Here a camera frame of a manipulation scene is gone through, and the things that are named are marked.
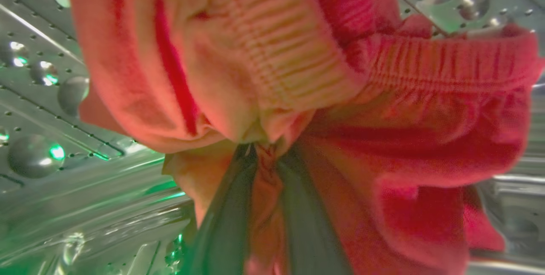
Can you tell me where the steel washing machine drum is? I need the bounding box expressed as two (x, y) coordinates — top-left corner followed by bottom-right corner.
(0, 0), (545, 275)

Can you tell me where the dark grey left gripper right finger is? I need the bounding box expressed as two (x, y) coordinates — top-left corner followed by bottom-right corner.
(276, 149), (354, 275)

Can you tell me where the red knitted garment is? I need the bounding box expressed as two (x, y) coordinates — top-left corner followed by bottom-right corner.
(58, 0), (545, 275)

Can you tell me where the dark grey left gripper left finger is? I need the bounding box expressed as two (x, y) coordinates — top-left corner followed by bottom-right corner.
(186, 144), (258, 275)

